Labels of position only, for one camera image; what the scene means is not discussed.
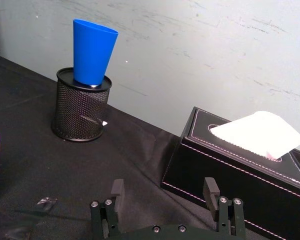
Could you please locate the black table cloth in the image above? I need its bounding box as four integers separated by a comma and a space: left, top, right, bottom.
0, 53, 268, 240

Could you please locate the black leather tissue box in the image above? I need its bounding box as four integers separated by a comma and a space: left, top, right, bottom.
161, 106, 300, 240

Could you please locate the blue plastic cup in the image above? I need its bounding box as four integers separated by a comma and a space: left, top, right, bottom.
72, 19, 119, 87

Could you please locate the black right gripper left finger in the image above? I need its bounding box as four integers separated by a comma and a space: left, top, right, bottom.
90, 178, 126, 239

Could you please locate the white paper tissue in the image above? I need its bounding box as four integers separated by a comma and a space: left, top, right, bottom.
210, 110, 300, 160

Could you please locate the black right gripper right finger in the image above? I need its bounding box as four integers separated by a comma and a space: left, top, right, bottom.
202, 177, 247, 237

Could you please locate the small crumpled clear wrapper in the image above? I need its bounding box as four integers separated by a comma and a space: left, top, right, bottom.
36, 197, 58, 206

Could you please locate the black mesh pen holder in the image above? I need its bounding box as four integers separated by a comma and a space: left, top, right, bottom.
51, 67, 113, 143

